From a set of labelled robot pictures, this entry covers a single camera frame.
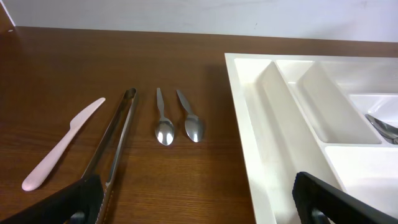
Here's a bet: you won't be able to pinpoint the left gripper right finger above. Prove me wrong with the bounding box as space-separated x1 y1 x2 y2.
292 172 397 224

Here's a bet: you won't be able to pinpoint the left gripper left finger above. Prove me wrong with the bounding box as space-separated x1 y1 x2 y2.
1 174 104 224

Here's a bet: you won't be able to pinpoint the large metal spoon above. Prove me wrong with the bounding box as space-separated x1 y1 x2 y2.
378 129 397 144
365 114 397 135

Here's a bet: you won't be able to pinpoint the pink plastic knife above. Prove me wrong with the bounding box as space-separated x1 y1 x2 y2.
22 97 106 192

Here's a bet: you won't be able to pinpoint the long metal tongs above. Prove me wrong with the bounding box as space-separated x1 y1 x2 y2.
82 88 138 223

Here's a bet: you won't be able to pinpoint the white plastic cutlery tray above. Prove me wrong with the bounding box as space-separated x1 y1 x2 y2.
225 53 397 223

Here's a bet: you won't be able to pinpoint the small metal teaspoon left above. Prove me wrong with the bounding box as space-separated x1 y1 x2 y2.
155 88 175 146

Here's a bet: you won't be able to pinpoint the small metal teaspoon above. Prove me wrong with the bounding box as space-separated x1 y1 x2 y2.
176 90 204 142
155 88 175 146

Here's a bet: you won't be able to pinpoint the small metal teaspoon right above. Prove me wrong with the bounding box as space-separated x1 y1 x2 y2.
176 90 204 142

